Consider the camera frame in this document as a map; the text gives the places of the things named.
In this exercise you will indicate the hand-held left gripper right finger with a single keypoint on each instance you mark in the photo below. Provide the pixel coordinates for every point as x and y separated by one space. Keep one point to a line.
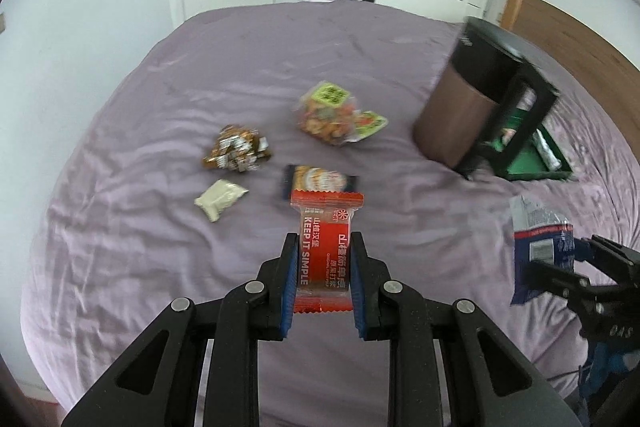
361 287

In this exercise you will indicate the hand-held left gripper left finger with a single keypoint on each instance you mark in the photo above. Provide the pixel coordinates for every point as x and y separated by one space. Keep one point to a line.
286 282

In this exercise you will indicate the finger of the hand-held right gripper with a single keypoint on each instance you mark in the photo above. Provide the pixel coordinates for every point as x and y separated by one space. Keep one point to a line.
607 252
555 277

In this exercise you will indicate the red snack packet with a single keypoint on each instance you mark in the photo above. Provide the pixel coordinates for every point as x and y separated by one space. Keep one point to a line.
325 252

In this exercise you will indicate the blue white snack packet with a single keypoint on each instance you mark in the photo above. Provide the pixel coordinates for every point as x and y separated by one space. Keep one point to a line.
537 227

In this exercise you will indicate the beige snack packet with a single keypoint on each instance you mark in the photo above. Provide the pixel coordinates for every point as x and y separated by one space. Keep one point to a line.
220 199

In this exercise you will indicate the dark blue snack bar packet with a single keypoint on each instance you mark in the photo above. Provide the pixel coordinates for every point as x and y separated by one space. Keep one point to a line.
320 179

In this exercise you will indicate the green box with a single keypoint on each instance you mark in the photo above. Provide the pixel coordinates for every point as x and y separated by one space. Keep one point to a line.
530 162

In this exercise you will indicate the brown gold nut bag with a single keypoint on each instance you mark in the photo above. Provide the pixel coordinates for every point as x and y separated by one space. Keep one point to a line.
237 149

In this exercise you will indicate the clear dried fruit bag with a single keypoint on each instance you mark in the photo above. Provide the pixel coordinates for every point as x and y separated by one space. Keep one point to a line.
325 112

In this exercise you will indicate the blue cloth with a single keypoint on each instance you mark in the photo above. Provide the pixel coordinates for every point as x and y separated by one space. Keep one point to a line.
607 364

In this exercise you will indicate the wooden headboard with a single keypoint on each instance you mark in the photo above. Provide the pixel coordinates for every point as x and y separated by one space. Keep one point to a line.
575 37

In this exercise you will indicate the purple bed sheet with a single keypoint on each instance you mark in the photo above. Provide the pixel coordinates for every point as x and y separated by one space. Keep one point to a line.
165 97

